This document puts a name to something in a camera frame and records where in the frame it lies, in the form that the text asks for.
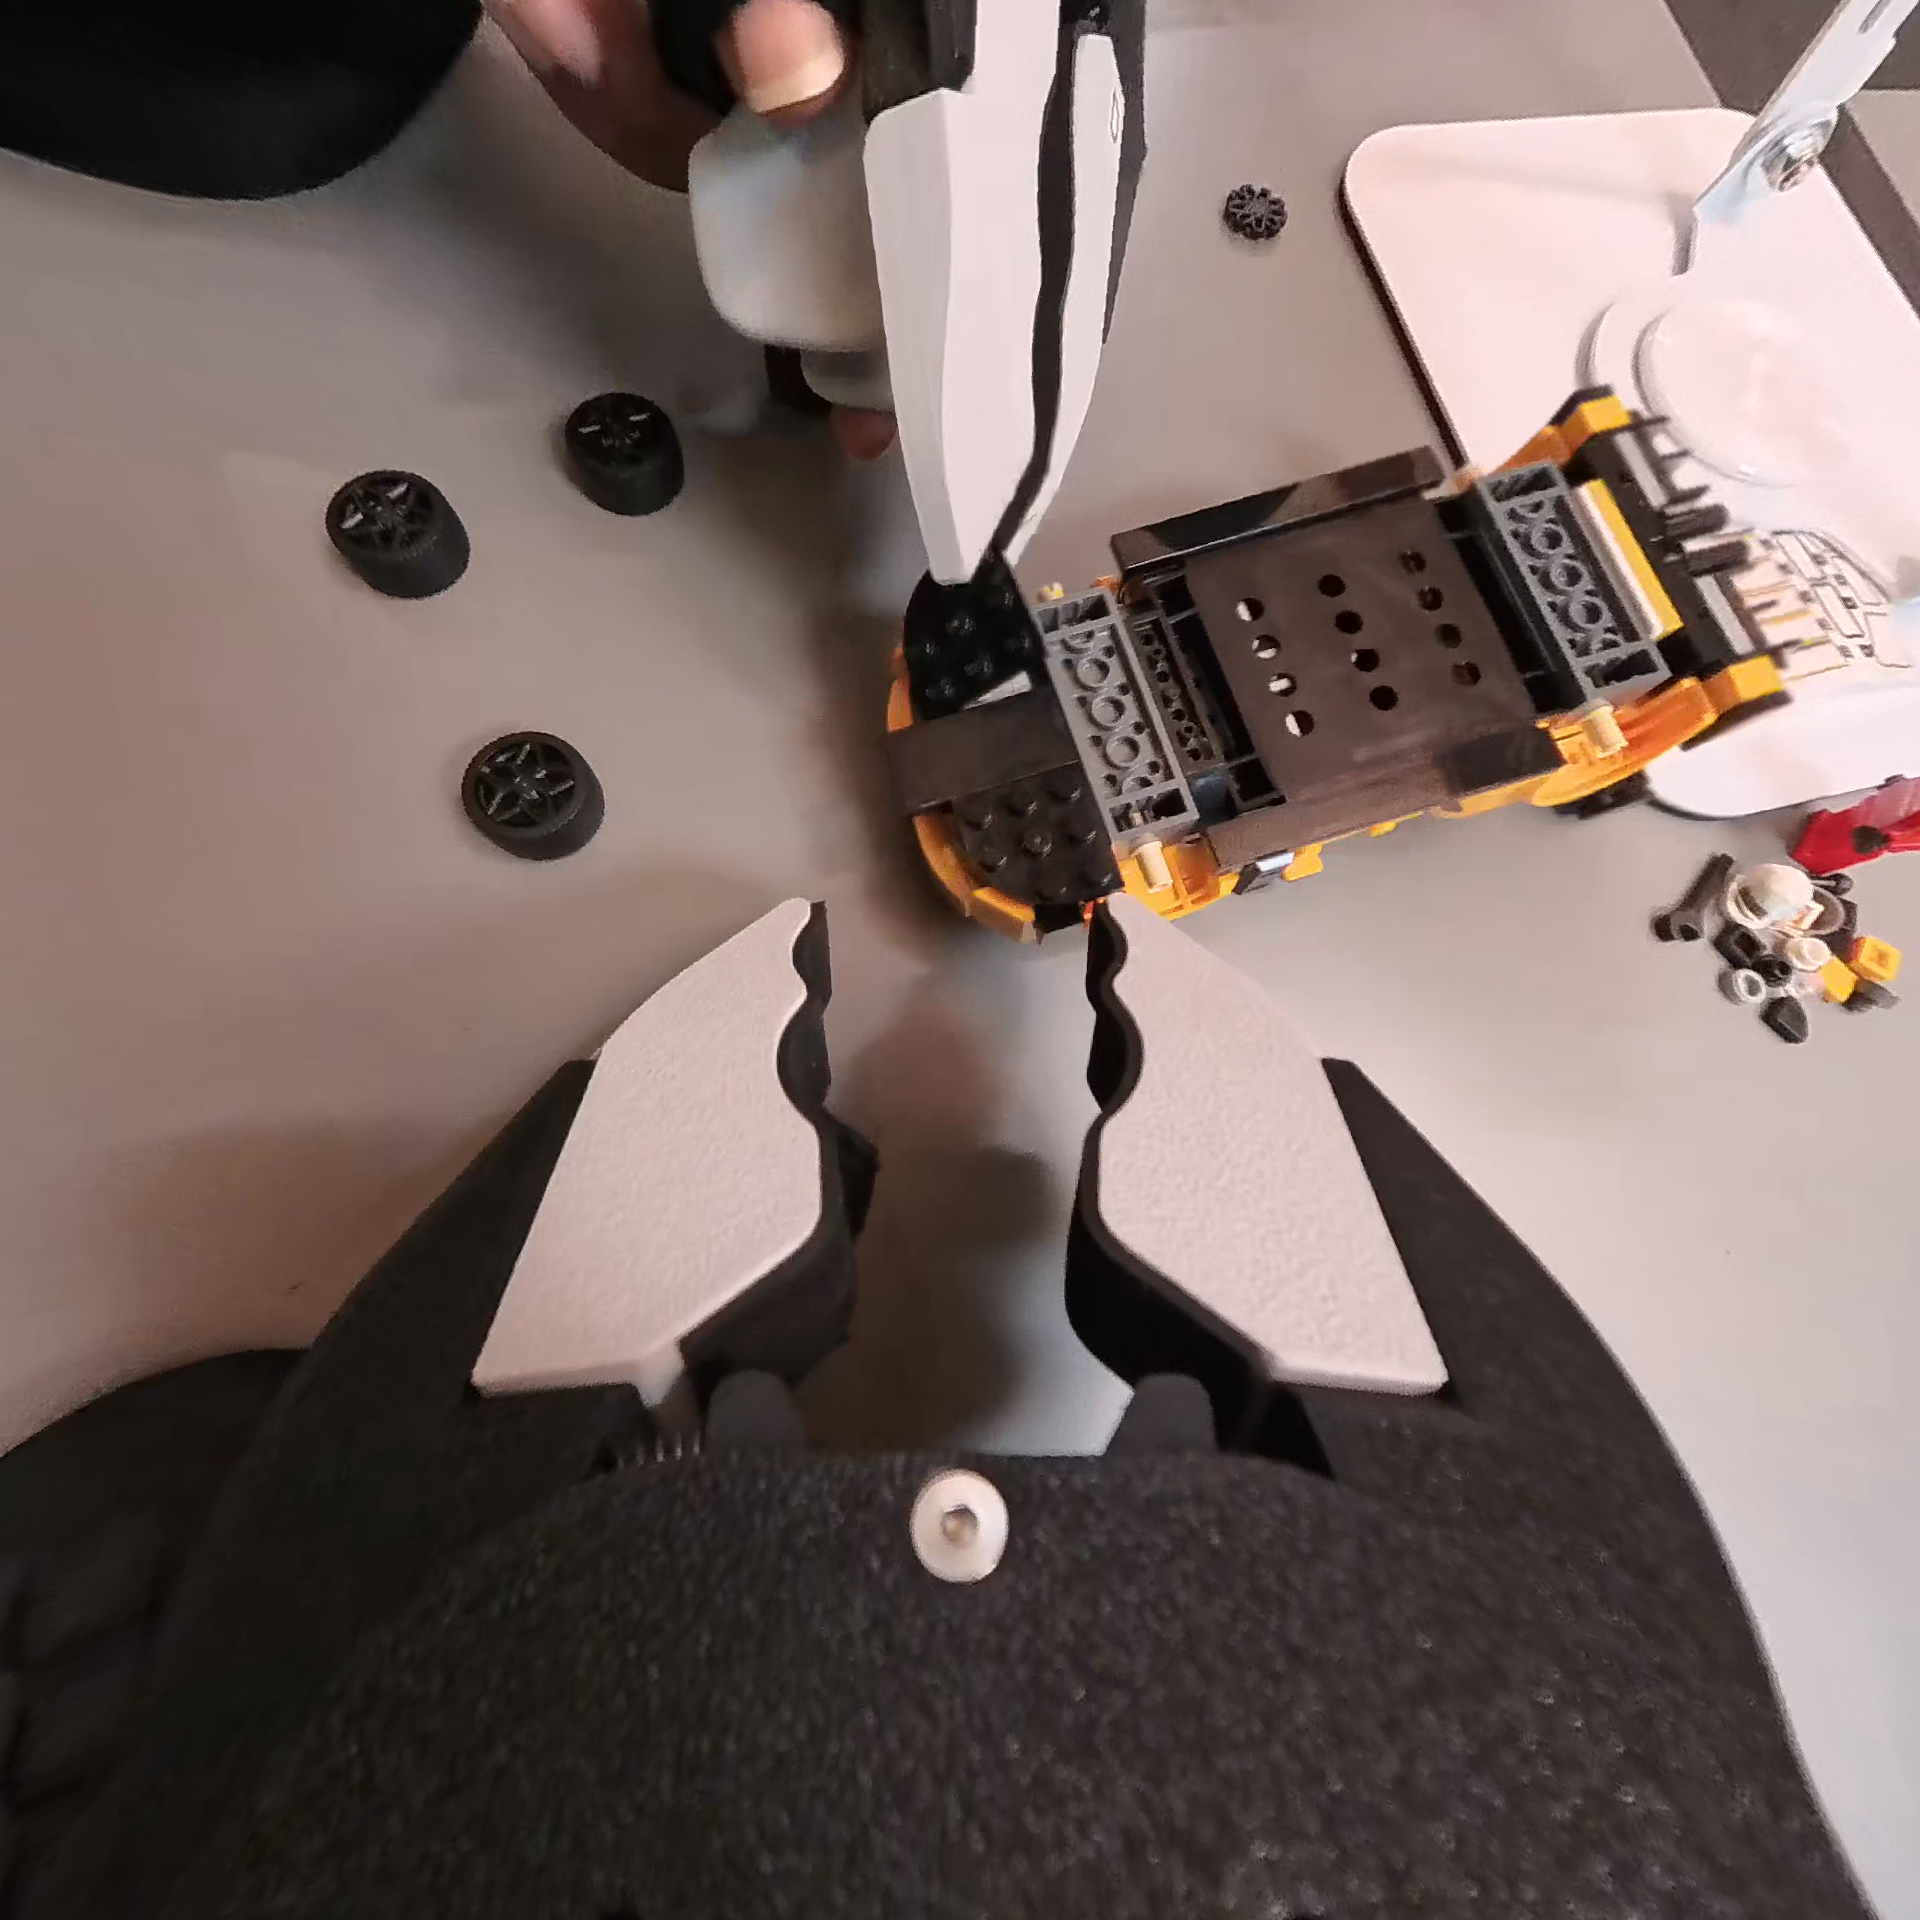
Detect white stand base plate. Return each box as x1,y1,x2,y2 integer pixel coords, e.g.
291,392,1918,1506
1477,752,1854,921
1338,0,1920,823

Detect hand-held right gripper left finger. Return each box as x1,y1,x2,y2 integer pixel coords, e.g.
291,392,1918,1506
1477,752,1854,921
467,896,879,1443

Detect pile of small lego parts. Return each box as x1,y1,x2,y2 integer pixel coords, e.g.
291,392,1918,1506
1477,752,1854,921
1649,851,1905,1048

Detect black quarter-round lego plate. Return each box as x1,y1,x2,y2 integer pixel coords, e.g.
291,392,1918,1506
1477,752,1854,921
947,777,1123,906
903,552,1046,721

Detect person's left hand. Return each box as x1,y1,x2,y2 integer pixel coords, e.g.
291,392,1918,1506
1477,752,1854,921
487,0,863,186

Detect black mesh chair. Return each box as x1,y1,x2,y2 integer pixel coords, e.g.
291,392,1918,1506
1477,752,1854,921
0,1342,307,1920

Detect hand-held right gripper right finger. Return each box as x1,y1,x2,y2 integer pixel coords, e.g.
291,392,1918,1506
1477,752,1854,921
1064,896,1451,1450

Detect orange lego car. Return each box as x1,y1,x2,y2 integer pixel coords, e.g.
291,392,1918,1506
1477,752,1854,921
885,386,1795,946

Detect lego sticker sheet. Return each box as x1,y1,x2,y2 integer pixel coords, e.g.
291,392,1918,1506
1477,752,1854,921
1725,526,1920,678

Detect red lego piece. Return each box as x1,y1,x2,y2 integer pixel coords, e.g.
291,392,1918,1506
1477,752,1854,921
1789,792,1920,875

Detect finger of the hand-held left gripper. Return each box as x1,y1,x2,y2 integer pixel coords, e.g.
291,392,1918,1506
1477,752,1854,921
862,0,1074,591
989,0,1149,564

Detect person's left forearm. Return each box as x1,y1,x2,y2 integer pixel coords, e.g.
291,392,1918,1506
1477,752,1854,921
0,0,496,202

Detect black lego wheel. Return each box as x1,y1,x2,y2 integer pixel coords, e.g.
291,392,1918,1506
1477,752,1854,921
458,730,607,865
563,392,686,520
325,470,473,601

